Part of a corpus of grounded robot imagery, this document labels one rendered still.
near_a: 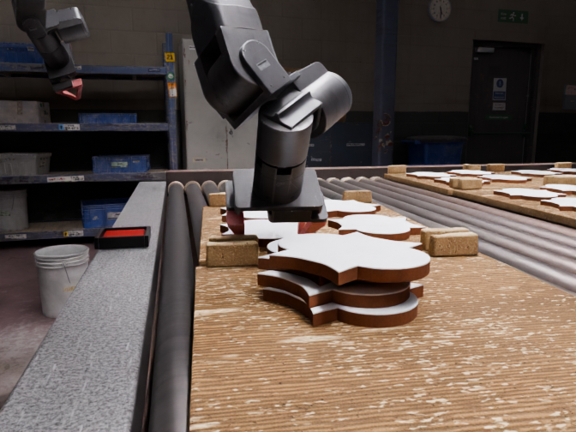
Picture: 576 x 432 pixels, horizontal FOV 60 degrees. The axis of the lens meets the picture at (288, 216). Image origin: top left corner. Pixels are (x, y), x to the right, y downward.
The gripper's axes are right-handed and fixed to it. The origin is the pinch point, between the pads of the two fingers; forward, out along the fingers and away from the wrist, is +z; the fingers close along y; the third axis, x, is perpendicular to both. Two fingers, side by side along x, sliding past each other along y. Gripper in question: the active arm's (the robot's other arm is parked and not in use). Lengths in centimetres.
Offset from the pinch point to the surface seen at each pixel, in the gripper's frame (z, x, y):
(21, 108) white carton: 232, -354, 168
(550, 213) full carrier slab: 11, -13, -53
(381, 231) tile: 0.5, -1.1, -15.5
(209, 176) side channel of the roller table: 59, -76, 7
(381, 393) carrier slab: -21.8, 30.8, -1.8
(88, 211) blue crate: 303, -294, 116
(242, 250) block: -6.2, 7.1, 4.5
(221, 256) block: -5.7, 7.5, 6.7
